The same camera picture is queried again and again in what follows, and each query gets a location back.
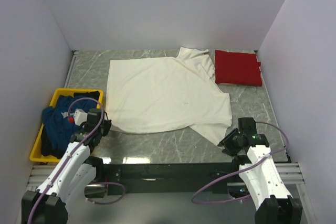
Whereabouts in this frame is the white t shirt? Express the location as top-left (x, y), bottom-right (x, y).
top-left (106, 47), bottom-right (232, 144)

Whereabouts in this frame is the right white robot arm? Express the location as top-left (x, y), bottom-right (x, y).
top-left (218, 118), bottom-right (303, 223)

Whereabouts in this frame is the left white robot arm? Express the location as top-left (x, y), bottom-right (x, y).
top-left (21, 108), bottom-right (111, 223)

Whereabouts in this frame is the blue t shirt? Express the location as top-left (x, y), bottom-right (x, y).
top-left (41, 95), bottom-right (97, 151)

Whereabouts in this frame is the black garment in bin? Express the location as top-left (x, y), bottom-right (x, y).
top-left (41, 91), bottom-right (99, 159)

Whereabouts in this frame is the yellow plastic bin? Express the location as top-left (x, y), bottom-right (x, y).
top-left (29, 88), bottom-right (103, 163)

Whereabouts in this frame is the black base bar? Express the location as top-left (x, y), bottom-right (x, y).
top-left (93, 163), bottom-right (238, 194)

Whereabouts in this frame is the folded red t shirt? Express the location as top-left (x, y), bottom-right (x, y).
top-left (215, 50), bottom-right (262, 87)

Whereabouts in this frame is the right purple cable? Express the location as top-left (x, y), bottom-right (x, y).
top-left (191, 121), bottom-right (290, 205)

